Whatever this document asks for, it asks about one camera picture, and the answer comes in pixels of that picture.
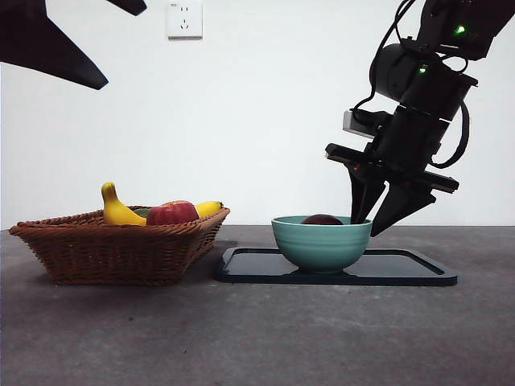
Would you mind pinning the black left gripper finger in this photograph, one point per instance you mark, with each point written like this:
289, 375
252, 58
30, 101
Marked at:
130, 5
36, 44

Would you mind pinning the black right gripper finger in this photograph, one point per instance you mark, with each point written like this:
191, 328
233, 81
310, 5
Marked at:
402, 205
362, 193

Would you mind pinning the dark red plum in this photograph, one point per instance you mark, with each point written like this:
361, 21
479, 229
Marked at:
322, 219

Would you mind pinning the teal ribbed bowl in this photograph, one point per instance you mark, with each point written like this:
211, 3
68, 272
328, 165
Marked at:
322, 249

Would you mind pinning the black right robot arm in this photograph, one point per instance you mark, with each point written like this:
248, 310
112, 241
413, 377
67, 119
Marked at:
426, 92

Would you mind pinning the dark rectangular tray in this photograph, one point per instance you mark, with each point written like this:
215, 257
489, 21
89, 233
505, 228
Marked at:
257, 269

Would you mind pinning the yellow banana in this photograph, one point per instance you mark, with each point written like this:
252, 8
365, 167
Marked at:
114, 213

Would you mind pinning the red apple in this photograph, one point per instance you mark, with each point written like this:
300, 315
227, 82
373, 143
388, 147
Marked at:
173, 215

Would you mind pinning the green avocado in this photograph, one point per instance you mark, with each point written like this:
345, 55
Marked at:
141, 212

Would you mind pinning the brown wicker basket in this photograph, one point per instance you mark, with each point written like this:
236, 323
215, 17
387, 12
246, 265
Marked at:
112, 257

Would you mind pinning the white wall socket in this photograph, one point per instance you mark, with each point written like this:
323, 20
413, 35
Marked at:
185, 20

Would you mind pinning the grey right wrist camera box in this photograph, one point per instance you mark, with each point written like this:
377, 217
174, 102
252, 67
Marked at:
356, 124

